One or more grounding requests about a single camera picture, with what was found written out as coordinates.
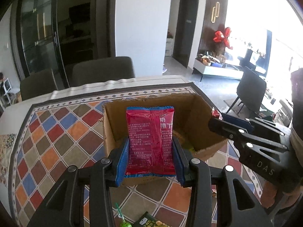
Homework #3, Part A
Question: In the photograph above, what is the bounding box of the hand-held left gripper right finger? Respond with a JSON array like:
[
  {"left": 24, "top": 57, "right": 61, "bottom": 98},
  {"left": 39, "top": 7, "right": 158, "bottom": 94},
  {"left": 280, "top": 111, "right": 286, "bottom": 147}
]
[{"left": 172, "top": 137, "right": 269, "bottom": 227}]

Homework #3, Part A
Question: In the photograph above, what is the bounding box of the green snack packet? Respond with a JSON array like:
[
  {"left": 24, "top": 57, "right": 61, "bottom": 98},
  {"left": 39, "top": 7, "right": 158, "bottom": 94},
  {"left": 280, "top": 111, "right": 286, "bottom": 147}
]
[
  {"left": 115, "top": 203, "right": 133, "bottom": 227},
  {"left": 133, "top": 211, "right": 164, "bottom": 227}
]

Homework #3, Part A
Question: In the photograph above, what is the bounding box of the person's right forearm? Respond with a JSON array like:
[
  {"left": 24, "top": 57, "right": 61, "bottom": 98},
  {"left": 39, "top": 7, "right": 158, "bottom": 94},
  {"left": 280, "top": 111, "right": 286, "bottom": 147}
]
[{"left": 260, "top": 181, "right": 303, "bottom": 215}]

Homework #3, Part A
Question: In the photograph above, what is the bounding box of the dark grey upholstered chair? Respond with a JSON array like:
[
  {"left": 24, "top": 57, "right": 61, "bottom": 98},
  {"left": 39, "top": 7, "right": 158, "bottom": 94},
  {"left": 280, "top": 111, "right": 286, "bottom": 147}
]
[
  {"left": 72, "top": 57, "right": 135, "bottom": 87},
  {"left": 20, "top": 68, "right": 57, "bottom": 101}
]

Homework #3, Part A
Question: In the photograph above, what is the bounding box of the brown cardboard box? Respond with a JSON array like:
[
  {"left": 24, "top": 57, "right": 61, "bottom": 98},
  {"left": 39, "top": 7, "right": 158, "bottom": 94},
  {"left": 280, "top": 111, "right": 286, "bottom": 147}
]
[{"left": 102, "top": 93, "right": 229, "bottom": 186}]

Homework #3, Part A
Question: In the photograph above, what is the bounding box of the white table cover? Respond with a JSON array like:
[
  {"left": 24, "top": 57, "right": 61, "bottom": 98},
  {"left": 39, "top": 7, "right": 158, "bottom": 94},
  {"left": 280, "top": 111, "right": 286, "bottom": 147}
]
[{"left": 5, "top": 75, "right": 192, "bottom": 114}]

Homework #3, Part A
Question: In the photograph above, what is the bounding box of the magenta snack packet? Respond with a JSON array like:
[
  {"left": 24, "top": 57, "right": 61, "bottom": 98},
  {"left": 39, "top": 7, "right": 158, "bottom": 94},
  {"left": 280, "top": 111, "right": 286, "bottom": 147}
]
[{"left": 125, "top": 106, "right": 177, "bottom": 178}]

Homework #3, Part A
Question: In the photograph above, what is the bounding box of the small red candy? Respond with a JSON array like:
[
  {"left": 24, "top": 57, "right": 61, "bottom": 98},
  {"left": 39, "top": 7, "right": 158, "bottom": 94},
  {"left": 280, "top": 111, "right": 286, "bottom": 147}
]
[{"left": 211, "top": 107, "right": 223, "bottom": 121}]

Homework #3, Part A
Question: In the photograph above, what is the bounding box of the white shelf unit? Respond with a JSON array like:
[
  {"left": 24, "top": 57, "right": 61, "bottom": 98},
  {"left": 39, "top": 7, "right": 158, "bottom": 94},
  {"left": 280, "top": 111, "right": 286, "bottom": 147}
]
[{"left": 166, "top": 32, "right": 174, "bottom": 57}]

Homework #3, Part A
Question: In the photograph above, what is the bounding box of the white low cabinet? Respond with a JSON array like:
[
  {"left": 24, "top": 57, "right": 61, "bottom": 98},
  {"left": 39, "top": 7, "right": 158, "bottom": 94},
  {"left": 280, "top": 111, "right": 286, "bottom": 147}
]
[{"left": 192, "top": 58, "right": 244, "bottom": 82}]

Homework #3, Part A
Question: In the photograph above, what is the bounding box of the red flower decoration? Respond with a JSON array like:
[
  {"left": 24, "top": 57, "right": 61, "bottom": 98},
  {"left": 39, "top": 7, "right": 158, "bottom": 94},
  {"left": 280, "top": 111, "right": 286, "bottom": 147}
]
[{"left": 213, "top": 27, "right": 233, "bottom": 50}]

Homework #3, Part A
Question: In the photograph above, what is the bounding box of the black dining chair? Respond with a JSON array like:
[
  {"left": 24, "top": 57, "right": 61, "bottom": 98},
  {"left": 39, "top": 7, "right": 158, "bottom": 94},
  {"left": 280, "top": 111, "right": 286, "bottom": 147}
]
[{"left": 226, "top": 66, "right": 267, "bottom": 114}]

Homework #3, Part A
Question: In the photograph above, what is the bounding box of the pile of household clutter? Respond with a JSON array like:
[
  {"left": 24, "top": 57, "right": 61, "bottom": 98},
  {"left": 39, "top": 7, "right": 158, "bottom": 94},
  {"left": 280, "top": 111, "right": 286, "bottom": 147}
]
[{"left": 198, "top": 52, "right": 228, "bottom": 67}]

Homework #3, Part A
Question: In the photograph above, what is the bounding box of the white plastic stool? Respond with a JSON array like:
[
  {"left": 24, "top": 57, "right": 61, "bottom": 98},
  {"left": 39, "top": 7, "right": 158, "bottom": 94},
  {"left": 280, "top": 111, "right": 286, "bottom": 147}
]
[{"left": 1, "top": 78, "right": 12, "bottom": 93}]

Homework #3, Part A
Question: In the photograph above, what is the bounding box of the colourful checkered tablecloth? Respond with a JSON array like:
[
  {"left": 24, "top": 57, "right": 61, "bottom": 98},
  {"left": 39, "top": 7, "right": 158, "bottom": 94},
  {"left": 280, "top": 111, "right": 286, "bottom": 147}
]
[{"left": 8, "top": 83, "right": 268, "bottom": 227}]

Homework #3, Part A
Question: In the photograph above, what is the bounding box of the dark interior door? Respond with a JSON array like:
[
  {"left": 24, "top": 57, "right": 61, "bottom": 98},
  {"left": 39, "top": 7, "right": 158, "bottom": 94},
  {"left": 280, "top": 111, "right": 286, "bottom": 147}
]
[{"left": 172, "top": 0, "right": 199, "bottom": 69}]

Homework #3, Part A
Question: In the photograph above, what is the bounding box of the gold wall ornament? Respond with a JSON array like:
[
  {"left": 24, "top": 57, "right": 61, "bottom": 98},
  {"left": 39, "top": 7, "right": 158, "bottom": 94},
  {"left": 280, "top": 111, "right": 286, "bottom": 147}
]
[{"left": 211, "top": 2, "right": 220, "bottom": 24}]

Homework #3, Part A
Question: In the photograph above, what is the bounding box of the black framed glass sliding door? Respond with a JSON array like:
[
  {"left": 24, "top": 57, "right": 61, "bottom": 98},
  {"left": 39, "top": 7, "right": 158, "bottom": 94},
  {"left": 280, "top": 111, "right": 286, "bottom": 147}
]
[{"left": 11, "top": 0, "right": 112, "bottom": 76}]

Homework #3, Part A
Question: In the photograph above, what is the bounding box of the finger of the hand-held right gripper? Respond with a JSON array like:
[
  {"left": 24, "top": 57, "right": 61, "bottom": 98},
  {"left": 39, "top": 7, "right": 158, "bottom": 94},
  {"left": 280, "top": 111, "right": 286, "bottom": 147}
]
[
  {"left": 208, "top": 118, "right": 289, "bottom": 156},
  {"left": 221, "top": 113, "right": 290, "bottom": 146}
]

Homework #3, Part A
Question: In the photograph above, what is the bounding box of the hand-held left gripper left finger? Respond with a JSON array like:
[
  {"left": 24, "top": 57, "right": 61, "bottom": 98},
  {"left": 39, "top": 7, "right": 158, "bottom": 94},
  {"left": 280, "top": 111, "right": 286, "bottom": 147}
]
[{"left": 27, "top": 137, "right": 129, "bottom": 227}]

